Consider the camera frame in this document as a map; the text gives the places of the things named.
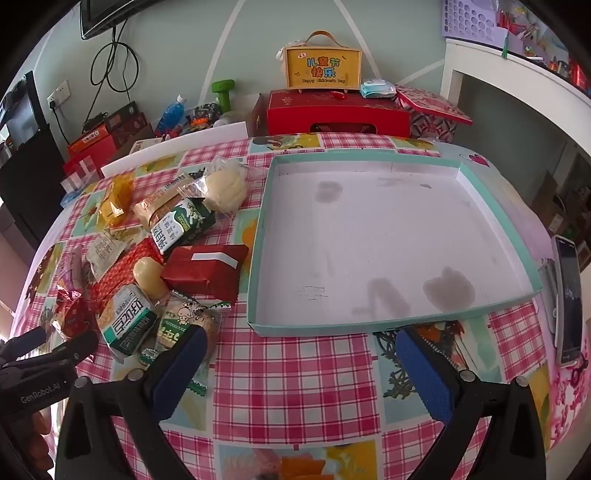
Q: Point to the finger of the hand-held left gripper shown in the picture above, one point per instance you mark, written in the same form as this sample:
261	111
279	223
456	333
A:
67	353
23	344

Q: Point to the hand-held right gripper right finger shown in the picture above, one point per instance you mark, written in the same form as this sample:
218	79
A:
425	378

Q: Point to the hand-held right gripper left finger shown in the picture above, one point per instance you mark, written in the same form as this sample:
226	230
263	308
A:
184	369

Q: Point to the red twisted-end snack packet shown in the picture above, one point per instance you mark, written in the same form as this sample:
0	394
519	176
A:
74	316

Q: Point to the mushroom print cookie packet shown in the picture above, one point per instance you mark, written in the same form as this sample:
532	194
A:
184	316

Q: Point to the white green cracker packet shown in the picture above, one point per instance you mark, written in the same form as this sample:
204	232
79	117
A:
127	323

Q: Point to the pink cake roll packet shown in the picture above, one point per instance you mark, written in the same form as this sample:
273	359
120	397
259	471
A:
74	272

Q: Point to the dark red packet white label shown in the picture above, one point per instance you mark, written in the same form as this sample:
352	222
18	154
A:
203	277

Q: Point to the small round yellow pastry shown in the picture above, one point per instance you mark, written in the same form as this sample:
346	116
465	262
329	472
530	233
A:
148	277

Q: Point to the red gold patterned packet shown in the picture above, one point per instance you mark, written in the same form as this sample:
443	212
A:
122	270

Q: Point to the white snack packet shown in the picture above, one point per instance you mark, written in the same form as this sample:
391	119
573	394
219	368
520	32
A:
105	251

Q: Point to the green white biscuit packet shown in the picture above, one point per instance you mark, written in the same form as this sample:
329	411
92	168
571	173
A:
178	228

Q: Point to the white shallow box teal rim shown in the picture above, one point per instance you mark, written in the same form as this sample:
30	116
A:
369	240

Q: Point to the yellow bread packet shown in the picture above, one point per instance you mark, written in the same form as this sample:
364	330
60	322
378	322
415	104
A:
115	201

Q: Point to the person's left hand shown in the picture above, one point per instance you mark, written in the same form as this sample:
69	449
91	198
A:
39	434

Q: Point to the pink checked tablecloth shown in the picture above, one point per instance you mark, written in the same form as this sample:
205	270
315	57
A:
286	378

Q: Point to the black cabinet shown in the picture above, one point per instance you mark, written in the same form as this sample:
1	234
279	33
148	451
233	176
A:
27	184

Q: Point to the smartphone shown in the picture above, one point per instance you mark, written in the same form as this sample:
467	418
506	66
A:
570	300

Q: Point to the beige biscuit packet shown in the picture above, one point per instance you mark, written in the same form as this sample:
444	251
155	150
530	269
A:
154	205

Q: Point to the red white checked box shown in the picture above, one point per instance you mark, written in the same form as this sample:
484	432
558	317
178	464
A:
81	177

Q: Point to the round bun in clear bag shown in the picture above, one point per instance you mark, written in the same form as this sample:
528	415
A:
226	187

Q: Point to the cardboard boxes under shelf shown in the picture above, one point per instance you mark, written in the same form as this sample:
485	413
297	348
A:
558	212

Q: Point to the orange box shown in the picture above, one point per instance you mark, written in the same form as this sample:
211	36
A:
90	141

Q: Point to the yellow print small box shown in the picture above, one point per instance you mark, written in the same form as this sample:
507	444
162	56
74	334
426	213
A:
143	146

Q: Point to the black appliance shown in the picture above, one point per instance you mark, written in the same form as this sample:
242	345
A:
23	115

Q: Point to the white cardboard box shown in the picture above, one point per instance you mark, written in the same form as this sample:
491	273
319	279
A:
184	138

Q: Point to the black power strip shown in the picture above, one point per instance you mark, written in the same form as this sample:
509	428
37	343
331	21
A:
94	122

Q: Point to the dark red box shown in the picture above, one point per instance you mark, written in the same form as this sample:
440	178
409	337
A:
127	124

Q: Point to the blue bottle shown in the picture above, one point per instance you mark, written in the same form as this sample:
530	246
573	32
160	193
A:
170	115

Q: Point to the red patterned tin box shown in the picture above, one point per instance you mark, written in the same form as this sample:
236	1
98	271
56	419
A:
429	108

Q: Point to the green dumbbell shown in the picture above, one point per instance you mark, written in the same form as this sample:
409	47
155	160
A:
225	94

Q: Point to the red gift box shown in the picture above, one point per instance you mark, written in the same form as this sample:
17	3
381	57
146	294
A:
323	113

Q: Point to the wet wipes pack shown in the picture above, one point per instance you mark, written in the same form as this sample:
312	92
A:
377	88

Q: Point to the white shelf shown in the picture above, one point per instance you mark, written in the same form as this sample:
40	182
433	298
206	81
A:
508	69

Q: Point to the colourful shelf clutter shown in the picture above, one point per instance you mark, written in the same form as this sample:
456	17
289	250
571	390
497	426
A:
540	41

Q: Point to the purple plastic basket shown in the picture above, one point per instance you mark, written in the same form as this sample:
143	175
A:
466	18

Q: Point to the white wall socket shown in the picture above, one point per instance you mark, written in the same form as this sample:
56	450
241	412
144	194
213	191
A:
59	92

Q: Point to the black wall monitor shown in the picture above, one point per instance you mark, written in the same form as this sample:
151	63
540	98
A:
106	14

